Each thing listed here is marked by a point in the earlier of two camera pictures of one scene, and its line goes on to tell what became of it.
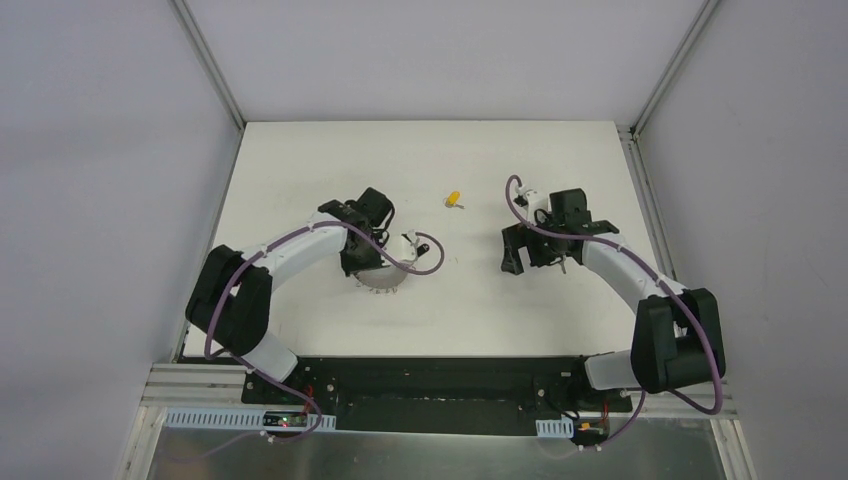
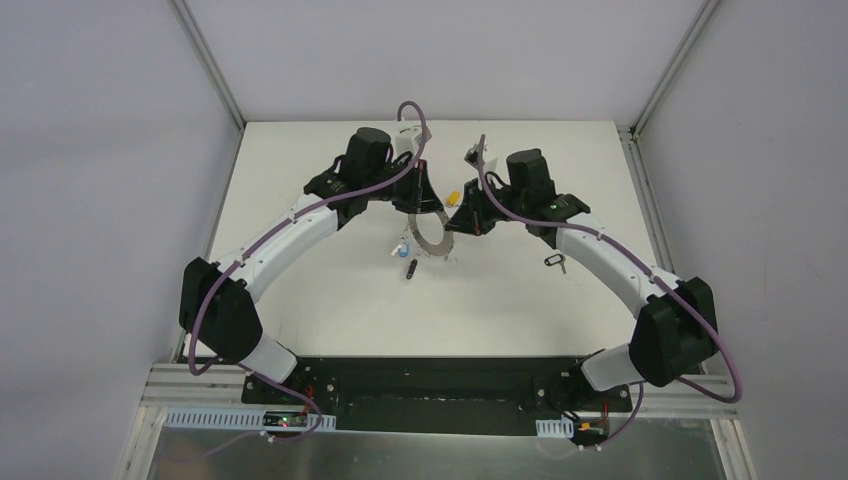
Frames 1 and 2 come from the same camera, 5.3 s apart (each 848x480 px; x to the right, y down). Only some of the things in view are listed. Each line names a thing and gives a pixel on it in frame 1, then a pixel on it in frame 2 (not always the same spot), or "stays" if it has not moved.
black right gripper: (523, 245) → (475, 204)
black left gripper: (361, 258) → (411, 183)
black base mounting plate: (380, 396) stays
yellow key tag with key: (451, 200) stays
